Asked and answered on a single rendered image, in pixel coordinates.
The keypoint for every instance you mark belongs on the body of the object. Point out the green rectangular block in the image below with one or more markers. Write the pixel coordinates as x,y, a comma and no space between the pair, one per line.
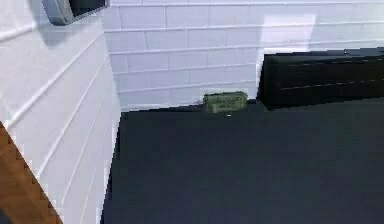
225,101

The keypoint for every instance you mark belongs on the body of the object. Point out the black cabinet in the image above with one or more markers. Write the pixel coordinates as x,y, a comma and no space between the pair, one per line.
320,80

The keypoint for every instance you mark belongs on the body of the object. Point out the brown wooden door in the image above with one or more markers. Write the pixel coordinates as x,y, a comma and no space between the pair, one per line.
20,186

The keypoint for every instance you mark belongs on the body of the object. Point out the grey framed wall mirror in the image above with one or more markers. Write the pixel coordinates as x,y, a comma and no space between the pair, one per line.
61,10

